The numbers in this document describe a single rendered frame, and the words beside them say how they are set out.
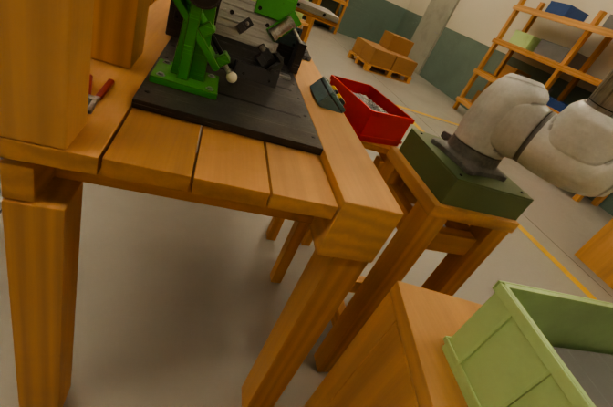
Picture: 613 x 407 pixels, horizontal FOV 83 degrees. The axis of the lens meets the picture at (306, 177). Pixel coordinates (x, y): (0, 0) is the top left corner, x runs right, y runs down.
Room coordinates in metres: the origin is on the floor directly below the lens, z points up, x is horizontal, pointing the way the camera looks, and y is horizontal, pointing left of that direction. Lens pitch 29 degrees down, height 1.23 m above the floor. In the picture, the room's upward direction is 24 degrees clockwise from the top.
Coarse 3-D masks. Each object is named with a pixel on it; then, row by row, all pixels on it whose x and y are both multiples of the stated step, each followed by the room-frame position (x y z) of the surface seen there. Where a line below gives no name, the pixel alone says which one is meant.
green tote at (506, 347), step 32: (512, 288) 0.44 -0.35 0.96; (480, 320) 0.43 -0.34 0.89; (512, 320) 0.40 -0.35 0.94; (544, 320) 0.48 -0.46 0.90; (576, 320) 0.50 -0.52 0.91; (608, 320) 0.53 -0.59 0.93; (448, 352) 0.43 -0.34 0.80; (480, 352) 0.40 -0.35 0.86; (512, 352) 0.37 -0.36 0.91; (544, 352) 0.35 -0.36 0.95; (608, 352) 0.56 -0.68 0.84; (480, 384) 0.37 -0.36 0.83; (512, 384) 0.34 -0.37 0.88; (544, 384) 0.32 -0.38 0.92; (576, 384) 0.31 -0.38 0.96
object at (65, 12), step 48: (0, 0) 0.38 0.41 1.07; (48, 0) 0.40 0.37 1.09; (96, 0) 0.73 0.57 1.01; (144, 0) 0.82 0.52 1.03; (0, 48) 0.38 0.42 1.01; (48, 48) 0.40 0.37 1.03; (96, 48) 0.73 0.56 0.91; (0, 96) 0.37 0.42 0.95; (48, 96) 0.40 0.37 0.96; (48, 144) 0.40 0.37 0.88
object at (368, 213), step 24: (312, 72) 1.41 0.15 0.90; (312, 96) 1.11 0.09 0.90; (312, 120) 0.91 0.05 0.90; (336, 120) 0.99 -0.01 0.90; (336, 144) 0.82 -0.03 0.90; (360, 144) 0.89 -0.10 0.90; (336, 168) 0.69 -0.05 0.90; (360, 168) 0.75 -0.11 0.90; (336, 192) 0.62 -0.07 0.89; (360, 192) 0.64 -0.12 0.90; (384, 192) 0.68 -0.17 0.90; (336, 216) 0.58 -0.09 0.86; (360, 216) 0.59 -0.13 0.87; (384, 216) 0.61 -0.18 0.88; (336, 240) 0.59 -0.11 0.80; (360, 240) 0.61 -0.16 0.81; (384, 240) 0.63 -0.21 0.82
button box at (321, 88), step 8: (320, 80) 1.17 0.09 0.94; (312, 88) 1.15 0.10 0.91; (320, 88) 1.12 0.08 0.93; (328, 88) 1.09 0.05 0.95; (320, 96) 1.07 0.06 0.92; (328, 96) 1.05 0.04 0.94; (336, 96) 1.06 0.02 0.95; (320, 104) 1.04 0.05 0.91; (328, 104) 1.05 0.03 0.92; (336, 104) 1.06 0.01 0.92
